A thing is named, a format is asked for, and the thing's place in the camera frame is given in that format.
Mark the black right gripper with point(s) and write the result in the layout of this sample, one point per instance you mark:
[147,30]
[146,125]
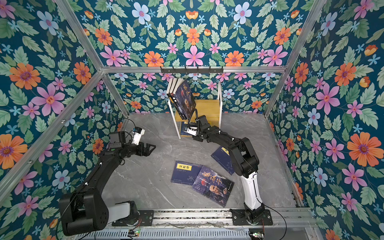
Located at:
[197,138]

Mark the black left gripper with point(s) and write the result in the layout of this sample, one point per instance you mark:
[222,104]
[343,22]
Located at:
[146,152]

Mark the dark book orange calligraphy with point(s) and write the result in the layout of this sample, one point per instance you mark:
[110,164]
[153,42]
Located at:
[185,98]

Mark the black wolf cover book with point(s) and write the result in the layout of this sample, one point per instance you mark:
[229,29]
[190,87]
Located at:
[173,99]

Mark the blue book yellow label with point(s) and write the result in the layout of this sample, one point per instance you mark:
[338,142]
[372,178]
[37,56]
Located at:
[183,130]

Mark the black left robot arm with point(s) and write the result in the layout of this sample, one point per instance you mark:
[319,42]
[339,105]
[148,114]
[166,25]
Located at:
[84,211]

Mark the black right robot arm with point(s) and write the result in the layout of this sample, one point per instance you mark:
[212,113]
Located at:
[244,160]

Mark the white wooden book shelf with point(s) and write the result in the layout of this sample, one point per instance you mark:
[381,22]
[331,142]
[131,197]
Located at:
[207,115]

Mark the small dark blue book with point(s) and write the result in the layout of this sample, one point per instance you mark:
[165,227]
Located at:
[222,157]

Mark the blue book in middle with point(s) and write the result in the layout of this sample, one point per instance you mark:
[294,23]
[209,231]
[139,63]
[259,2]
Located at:
[185,173]

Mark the dark patterned book bottom right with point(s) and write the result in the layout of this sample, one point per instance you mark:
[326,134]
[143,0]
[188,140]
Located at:
[213,186]

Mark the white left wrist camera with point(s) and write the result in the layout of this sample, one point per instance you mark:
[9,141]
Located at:
[137,135]

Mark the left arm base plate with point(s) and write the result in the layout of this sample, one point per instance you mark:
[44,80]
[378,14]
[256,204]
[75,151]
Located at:
[141,218]

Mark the black hook rail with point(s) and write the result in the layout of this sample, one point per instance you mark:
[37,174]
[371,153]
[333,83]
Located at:
[188,70]

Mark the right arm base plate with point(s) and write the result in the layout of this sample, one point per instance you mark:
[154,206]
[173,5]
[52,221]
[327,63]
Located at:
[239,218]

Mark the aluminium mounting rail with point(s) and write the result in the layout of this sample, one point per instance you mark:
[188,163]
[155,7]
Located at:
[222,218]

